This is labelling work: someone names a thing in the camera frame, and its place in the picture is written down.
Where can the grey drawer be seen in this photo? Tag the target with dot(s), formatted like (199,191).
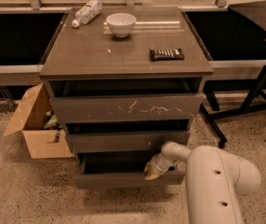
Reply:
(125,135)
(75,101)
(121,169)

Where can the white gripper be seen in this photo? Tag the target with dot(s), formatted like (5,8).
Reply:
(158,168)

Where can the grey drawer cabinet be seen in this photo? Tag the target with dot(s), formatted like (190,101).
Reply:
(92,52)

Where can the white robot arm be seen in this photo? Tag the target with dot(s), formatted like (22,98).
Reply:
(214,180)

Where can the grey middle drawer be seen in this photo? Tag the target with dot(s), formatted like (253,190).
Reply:
(125,135)

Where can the black rolling side table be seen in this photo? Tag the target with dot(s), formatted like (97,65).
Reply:
(255,100)

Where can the dark chocolate bar wrapper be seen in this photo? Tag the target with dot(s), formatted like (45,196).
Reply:
(166,54)

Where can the grey top drawer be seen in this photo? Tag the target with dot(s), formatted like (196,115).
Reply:
(75,101)

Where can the white bowl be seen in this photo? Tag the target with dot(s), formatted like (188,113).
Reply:
(121,24)

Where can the open cardboard box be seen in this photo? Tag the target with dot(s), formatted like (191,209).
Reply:
(29,118)

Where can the green trash in box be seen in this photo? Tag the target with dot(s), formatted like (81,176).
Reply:
(52,121)

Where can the clear plastic water bottle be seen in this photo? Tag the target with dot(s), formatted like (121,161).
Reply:
(87,13)

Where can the grey bottom drawer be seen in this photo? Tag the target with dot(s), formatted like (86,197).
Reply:
(121,169)

